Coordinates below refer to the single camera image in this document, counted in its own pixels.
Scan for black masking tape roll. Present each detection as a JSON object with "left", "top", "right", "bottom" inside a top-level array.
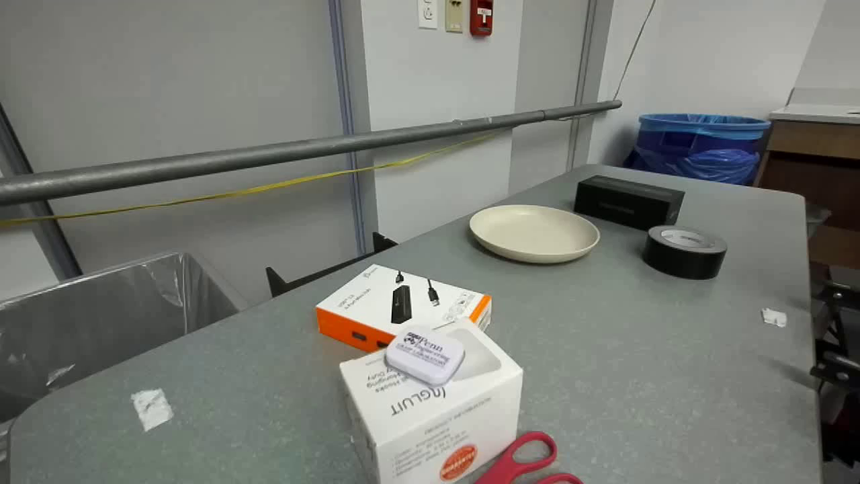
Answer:
[{"left": 643, "top": 222, "right": 730, "bottom": 283}]

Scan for white round plate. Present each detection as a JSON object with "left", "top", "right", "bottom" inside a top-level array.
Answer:
[{"left": 467, "top": 202, "right": 604, "bottom": 265}]

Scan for orange and white flat box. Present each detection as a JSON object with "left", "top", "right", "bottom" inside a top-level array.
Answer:
[{"left": 314, "top": 261, "right": 495, "bottom": 355}]

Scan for small white tin case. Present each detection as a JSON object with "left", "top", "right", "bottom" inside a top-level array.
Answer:
[{"left": 382, "top": 324, "right": 467, "bottom": 389}]

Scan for white cube box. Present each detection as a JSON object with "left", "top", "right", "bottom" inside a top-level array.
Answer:
[{"left": 335, "top": 319, "right": 526, "bottom": 484}]

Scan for black rectangular box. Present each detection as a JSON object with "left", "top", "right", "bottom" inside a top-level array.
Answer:
[{"left": 573, "top": 171, "right": 687, "bottom": 232}]

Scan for red fire alarm pull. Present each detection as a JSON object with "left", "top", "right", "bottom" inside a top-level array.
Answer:
[{"left": 467, "top": 0, "right": 496, "bottom": 41}]

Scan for blue lined trash bin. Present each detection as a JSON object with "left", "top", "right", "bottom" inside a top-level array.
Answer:
[{"left": 624, "top": 111, "right": 772, "bottom": 189}]

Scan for small white paper scrap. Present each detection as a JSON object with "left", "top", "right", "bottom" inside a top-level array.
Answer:
[{"left": 128, "top": 385, "right": 178, "bottom": 435}]

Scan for grey lined trash bin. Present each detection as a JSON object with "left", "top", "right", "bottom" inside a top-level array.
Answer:
[{"left": 0, "top": 249, "right": 241, "bottom": 425}]

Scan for wooden cabinet with white top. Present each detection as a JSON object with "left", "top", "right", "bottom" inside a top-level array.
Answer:
[{"left": 753, "top": 82, "right": 860, "bottom": 269}]

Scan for black equipment stand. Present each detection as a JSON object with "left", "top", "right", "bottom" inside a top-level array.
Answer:
[{"left": 807, "top": 209, "right": 860, "bottom": 467}]

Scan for grey metal rail pipe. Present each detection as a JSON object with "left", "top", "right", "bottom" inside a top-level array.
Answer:
[{"left": 0, "top": 96, "right": 624, "bottom": 207}]

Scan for yellow cord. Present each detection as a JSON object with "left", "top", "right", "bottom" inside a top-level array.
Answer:
[{"left": 0, "top": 132, "right": 506, "bottom": 232}]

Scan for beige wall plate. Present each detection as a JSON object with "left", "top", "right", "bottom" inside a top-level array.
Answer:
[{"left": 444, "top": 0, "right": 467, "bottom": 38}]

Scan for white wall switch plate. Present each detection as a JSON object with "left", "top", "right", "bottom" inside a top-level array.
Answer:
[{"left": 416, "top": 0, "right": 444, "bottom": 31}]

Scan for red handled scissors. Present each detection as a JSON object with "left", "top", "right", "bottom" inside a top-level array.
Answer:
[{"left": 472, "top": 428, "right": 586, "bottom": 484}]

